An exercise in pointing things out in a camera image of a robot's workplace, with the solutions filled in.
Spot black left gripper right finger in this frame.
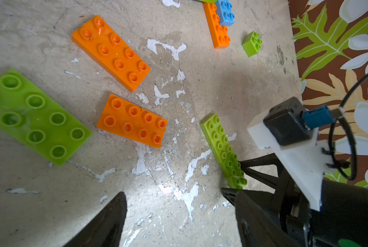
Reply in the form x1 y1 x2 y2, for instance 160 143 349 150
221 188 295 247

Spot small lime green lego brick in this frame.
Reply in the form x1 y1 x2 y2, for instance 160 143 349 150
242 31 263 57

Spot lime green lego plate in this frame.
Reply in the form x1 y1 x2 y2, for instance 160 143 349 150
0 70 92 165
198 0 217 4
200 114 247 189

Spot long orange lego plate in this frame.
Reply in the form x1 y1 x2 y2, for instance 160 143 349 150
203 3 230 49

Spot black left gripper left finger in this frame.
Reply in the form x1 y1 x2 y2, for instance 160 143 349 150
65 192 127 247

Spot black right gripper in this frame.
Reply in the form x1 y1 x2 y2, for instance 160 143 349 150
240 153 368 247

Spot blue lego plate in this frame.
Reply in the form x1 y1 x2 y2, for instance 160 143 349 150
215 0 235 26

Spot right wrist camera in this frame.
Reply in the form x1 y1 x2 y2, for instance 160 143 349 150
247 97 332 211

